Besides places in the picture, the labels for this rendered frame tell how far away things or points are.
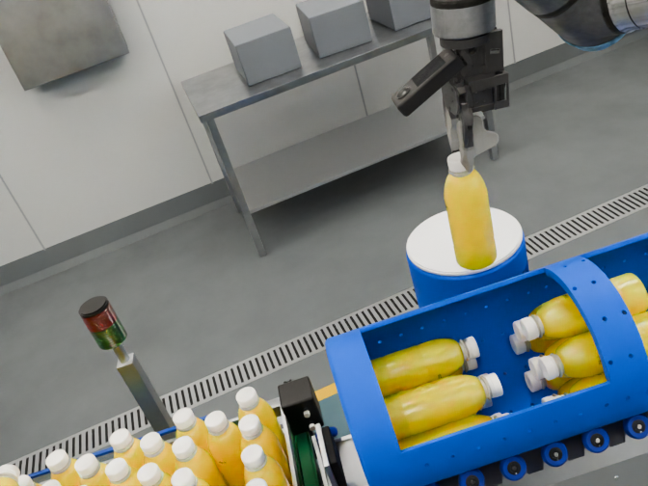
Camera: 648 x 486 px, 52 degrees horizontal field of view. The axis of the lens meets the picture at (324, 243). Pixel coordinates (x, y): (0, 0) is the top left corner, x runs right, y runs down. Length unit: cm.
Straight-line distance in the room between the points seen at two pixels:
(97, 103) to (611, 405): 360
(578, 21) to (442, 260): 77
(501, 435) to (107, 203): 367
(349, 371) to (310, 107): 352
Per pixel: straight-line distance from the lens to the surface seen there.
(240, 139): 442
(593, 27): 95
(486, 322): 133
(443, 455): 110
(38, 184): 444
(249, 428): 123
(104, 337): 146
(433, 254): 160
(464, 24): 97
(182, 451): 126
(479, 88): 102
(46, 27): 395
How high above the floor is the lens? 196
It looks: 32 degrees down
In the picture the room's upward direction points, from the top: 18 degrees counter-clockwise
